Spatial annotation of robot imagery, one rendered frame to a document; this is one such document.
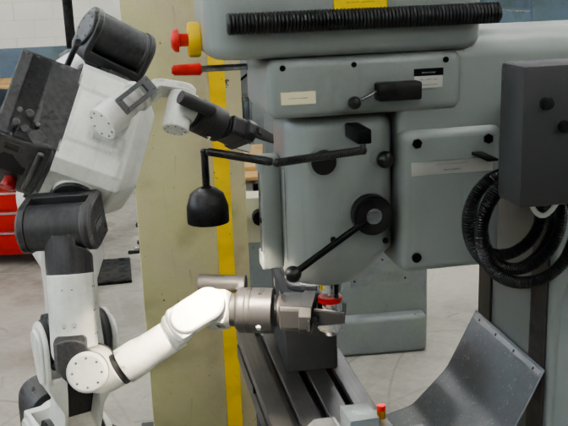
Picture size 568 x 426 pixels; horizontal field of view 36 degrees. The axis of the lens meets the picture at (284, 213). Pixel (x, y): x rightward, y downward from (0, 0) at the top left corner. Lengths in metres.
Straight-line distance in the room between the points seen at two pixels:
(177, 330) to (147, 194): 1.71
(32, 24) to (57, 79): 8.75
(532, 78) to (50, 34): 9.46
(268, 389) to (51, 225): 0.61
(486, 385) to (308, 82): 0.75
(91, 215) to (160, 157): 1.64
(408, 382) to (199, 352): 1.14
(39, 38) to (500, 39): 9.23
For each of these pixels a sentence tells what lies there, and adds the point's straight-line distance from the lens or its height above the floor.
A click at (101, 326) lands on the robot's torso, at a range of 2.21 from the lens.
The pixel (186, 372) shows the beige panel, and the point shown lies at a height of 0.35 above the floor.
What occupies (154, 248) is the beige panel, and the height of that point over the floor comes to 0.88.
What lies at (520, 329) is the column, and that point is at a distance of 1.80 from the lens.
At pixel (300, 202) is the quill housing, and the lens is 1.53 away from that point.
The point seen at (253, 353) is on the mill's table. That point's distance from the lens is 2.15.
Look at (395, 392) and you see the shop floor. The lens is 4.15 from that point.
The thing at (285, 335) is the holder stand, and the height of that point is 1.07.
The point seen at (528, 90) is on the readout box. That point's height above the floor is 1.69.
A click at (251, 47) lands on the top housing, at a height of 1.75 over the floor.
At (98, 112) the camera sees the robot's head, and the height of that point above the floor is 1.62.
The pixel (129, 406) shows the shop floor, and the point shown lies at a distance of 4.14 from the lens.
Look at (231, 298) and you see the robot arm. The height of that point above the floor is 1.27.
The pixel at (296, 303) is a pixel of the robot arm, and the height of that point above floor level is 1.26.
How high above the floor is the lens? 1.86
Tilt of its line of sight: 15 degrees down
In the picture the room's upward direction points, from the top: 2 degrees counter-clockwise
